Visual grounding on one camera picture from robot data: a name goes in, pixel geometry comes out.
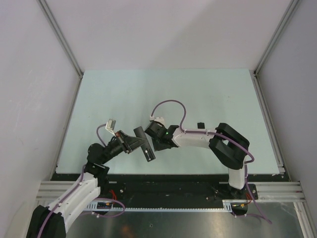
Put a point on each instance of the left aluminium frame post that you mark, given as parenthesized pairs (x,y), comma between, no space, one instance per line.
(49,15)

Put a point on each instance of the black remote control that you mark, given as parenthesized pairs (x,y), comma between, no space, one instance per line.
(139,132)

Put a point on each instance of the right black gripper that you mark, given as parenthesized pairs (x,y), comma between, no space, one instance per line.
(157,148)

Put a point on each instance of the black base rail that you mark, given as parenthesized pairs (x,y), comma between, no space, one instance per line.
(173,191)

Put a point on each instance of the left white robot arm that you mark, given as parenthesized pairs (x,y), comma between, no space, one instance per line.
(55,219)

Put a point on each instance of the black battery cover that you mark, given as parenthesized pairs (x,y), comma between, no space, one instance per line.
(201,125)

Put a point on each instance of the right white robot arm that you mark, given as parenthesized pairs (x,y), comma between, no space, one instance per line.
(227,144)

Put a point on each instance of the right aluminium frame post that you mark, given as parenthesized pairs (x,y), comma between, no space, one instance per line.
(281,27)

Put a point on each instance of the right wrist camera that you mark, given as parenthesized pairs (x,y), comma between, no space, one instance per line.
(159,120)

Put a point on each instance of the aluminium frame post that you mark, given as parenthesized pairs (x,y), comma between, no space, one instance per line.
(281,27)
(49,15)

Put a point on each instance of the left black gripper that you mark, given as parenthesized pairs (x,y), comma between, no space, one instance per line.
(134,142)

